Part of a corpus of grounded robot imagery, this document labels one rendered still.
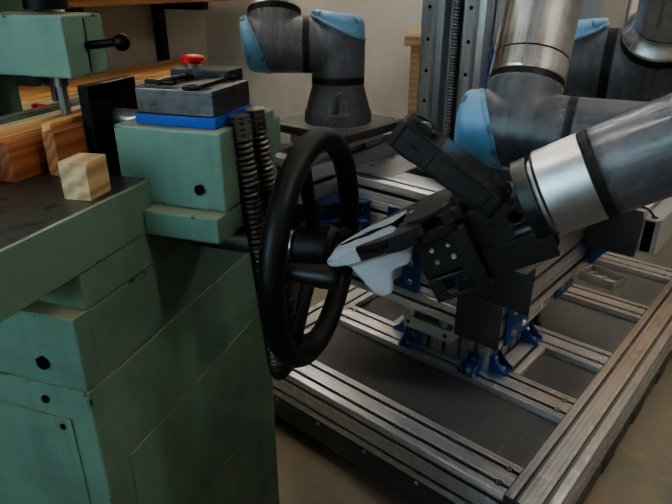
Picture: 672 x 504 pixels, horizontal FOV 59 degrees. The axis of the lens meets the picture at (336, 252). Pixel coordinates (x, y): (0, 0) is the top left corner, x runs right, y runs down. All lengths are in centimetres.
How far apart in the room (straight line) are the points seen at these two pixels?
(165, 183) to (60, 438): 31
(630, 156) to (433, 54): 82
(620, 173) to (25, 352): 59
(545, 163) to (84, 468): 59
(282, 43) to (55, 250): 81
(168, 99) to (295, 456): 112
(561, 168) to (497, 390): 103
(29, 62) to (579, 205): 63
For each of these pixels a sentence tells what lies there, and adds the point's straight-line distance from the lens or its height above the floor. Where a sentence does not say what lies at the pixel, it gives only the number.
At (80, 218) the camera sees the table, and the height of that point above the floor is 89.
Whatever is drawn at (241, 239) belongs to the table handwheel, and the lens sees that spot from 73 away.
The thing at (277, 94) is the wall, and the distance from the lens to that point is 449.
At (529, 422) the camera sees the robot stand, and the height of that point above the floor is 21.
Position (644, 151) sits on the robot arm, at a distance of 49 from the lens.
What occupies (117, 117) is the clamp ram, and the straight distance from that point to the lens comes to 78.
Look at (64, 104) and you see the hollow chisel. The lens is 84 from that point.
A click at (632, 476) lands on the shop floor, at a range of 171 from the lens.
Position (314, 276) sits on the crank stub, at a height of 84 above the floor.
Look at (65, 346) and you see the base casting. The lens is 67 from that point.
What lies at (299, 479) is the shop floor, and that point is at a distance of 154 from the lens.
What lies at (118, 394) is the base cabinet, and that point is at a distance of 73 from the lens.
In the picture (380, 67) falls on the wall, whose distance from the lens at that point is 409.
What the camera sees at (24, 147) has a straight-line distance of 76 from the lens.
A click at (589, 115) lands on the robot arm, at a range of 60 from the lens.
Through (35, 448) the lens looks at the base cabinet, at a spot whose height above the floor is 61.
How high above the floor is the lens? 110
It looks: 25 degrees down
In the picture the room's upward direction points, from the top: straight up
